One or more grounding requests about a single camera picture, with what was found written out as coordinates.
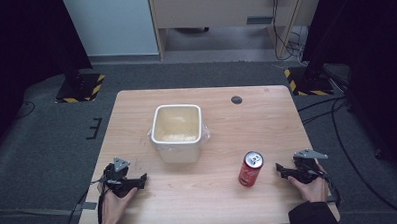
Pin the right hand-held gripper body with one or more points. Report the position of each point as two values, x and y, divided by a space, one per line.
307 168

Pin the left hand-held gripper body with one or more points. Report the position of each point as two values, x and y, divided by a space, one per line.
119 180

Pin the person's right hand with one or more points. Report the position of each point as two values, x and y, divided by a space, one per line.
311 189

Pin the person's left hand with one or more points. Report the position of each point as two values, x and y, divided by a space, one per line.
113 205

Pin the red drink can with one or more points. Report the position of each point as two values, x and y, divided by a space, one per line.
251 170

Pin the grey tape piece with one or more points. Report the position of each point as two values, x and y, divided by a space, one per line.
89 206

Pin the white square plastic bin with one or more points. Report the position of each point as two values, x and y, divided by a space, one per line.
177 132

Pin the dark round table grommet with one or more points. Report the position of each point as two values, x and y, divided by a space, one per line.
236 100

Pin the black stand base striped tape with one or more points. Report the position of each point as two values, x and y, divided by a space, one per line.
307 83
79 87

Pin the black curtain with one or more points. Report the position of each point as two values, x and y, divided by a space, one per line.
24 48
371 52

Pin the white panel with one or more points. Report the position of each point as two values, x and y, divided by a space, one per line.
113 25

